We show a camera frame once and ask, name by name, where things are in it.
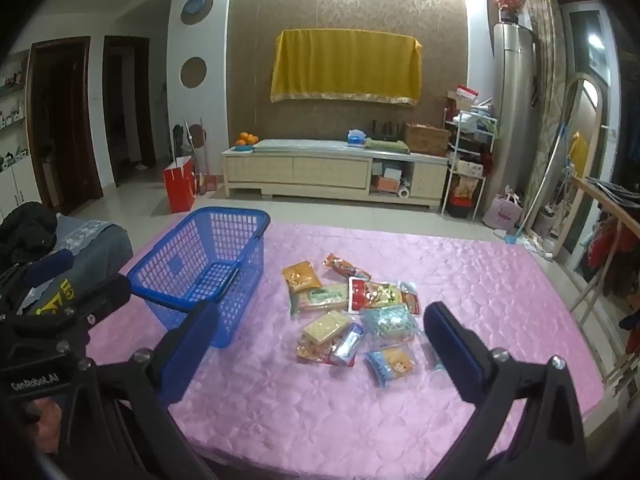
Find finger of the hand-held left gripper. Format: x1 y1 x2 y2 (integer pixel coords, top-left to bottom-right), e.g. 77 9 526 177
0 249 76 303
10 274 133 343

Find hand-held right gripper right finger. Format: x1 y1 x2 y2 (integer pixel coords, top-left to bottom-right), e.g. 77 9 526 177
424 301 587 480

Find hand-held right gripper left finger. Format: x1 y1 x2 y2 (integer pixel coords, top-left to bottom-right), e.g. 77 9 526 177
75 301 221 480

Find blue cake packet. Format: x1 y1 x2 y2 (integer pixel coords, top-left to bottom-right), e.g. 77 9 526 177
363 345 418 388

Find light blue clear packet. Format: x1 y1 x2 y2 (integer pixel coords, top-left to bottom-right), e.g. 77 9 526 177
360 305 420 347

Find blue plastic basket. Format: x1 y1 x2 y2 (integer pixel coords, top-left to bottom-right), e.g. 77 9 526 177
126 206 272 350

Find red noodle snack packet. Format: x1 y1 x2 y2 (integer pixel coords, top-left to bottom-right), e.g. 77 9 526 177
348 276 422 315

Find small blue white packet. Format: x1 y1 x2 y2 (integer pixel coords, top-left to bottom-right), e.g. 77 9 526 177
330 323 366 367

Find red orange snack packet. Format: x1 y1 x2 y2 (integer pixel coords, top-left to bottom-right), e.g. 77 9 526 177
296 337 337 365

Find orange yellow snack packet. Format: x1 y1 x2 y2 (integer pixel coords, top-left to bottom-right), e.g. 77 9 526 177
282 260 322 293

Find clear yellow cracker packet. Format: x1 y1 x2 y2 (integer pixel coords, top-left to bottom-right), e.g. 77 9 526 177
301 310 352 345

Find green cracker packet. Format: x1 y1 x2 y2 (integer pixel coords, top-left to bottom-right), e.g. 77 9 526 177
290 284 351 320

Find orange snack bar packet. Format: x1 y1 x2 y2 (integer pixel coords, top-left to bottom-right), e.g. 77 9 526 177
322 253 372 282

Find person's left hand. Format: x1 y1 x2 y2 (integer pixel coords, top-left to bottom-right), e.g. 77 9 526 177
25 400 63 456

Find black jacket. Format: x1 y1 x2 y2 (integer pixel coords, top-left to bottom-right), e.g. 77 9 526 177
0 201 60 266

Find grey armchair with lace cover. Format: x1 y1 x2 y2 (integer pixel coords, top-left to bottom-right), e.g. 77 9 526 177
30 215 133 316

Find white cupboard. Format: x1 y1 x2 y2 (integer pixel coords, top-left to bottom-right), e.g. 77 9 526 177
0 155 38 221

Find pink quilted table cover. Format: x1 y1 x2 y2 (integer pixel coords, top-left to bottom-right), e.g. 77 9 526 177
85 220 608 480

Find blue mop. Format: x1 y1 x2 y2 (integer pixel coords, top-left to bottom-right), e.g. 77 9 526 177
505 122 568 246

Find red paper bag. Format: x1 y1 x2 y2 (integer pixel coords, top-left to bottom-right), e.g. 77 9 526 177
163 156 197 214

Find pink gift bag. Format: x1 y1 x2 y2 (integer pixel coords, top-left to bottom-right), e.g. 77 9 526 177
482 186 523 231

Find red hanging clothes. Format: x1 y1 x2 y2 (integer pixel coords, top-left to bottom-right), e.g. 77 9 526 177
582 210 626 281

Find beige TV cabinet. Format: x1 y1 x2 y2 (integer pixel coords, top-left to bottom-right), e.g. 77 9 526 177
222 138 449 207

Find brown cardboard box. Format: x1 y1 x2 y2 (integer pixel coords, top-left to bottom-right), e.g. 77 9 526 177
404 123 452 157

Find green cushion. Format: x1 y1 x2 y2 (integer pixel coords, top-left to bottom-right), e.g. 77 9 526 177
364 137 411 154

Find wooden folding rack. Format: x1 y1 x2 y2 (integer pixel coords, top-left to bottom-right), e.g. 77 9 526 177
565 175 640 386

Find white metal shelf rack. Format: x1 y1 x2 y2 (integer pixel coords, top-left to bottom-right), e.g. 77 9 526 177
440 105 499 221

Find black router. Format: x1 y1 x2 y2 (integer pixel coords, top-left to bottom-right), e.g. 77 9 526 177
369 119 402 142

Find silver standing air conditioner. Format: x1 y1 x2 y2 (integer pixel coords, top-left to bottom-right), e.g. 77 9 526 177
492 22 536 201

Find red white carton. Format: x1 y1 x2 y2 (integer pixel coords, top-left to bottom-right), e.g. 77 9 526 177
446 86 480 106

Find arched floor mirror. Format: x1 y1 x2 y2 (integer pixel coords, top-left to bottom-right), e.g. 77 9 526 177
530 72 603 261

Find patterned beige curtain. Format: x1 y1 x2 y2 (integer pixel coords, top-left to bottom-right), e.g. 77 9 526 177
522 0 571 221

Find yellow cloth cover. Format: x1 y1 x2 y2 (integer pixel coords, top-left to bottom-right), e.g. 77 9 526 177
270 29 422 107

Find vase with red flowers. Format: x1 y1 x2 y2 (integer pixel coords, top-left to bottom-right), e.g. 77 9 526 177
491 0 525 25

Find dark wooden door frame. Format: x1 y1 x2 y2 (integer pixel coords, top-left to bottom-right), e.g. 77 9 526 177
102 35 157 188
27 36 103 216

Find wall shelves with ornaments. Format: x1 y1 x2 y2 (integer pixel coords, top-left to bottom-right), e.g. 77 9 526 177
0 55 28 131

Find round brown wall niche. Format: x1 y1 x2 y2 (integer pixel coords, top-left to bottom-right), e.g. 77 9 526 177
180 56 208 87
180 0 214 26

